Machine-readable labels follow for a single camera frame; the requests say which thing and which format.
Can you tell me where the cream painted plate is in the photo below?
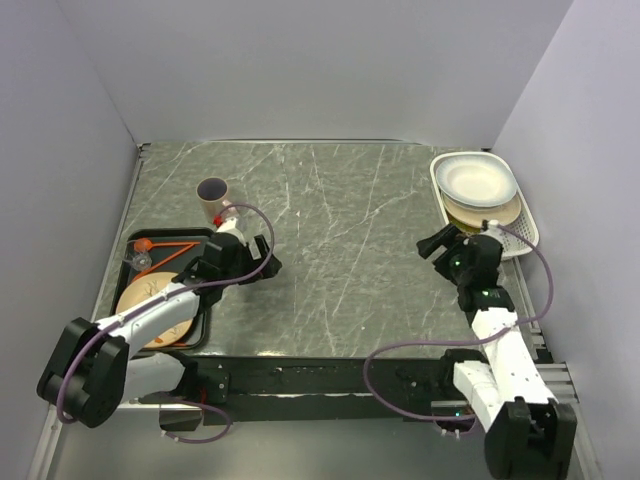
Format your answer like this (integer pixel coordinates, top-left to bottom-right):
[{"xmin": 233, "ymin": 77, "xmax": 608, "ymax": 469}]
[{"xmin": 115, "ymin": 272, "xmax": 194, "ymax": 350}]

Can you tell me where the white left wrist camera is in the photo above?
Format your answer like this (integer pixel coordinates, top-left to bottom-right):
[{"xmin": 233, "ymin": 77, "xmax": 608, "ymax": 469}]
[{"xmin": 213, "ymin": 214, "xmax": 247, "ymax": 244}]

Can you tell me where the pink ceramic mug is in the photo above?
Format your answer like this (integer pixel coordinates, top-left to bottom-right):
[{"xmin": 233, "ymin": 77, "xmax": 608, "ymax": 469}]
[{"xmin": 196, "ymin": 177, "xmax": 238, "ymax": 224}]

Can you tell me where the black plastic tray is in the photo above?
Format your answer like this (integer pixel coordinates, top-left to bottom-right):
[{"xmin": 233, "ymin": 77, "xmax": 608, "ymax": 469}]
[{"xmin": 110, "ymin": 227, "xmax": 212, "ymax": 351}]

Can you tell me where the clear glass small object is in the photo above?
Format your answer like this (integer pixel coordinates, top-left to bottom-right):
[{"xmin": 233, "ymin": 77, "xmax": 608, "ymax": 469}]
[{"xmin": 124, "ymin": 251, "xmax": 152, "ymax": 273}]

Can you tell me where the woven bamboo plate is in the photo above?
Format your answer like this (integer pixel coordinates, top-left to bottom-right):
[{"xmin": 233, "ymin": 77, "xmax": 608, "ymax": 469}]
[{"xmin": 450, "ymin": 219, "xmax": 480, "ymax": 235}]

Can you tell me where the orange plastic chopsticks tool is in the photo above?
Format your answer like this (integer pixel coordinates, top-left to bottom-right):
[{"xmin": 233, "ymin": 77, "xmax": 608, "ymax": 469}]
[{"xmin": 132, "ymin": 237, "xmax": 199, "ymax": 279}]

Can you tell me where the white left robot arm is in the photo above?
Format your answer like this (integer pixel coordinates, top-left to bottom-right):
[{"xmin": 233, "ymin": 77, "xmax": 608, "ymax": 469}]
[{"xmin": 36, "ymin": 233, "xmax": 282, "ymax": 428}]

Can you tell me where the white perforated plastic bin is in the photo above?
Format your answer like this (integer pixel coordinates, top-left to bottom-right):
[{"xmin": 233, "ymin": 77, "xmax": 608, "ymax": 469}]
[{"xmin": 430, "ymin": 151, "xmax": 539, "ymax": 259}]

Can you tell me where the black table front frame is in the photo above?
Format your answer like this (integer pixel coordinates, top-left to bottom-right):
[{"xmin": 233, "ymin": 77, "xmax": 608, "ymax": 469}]
[{"xmin": 168, "ymin": 348, "xmax": 486, "ymax": 426}]

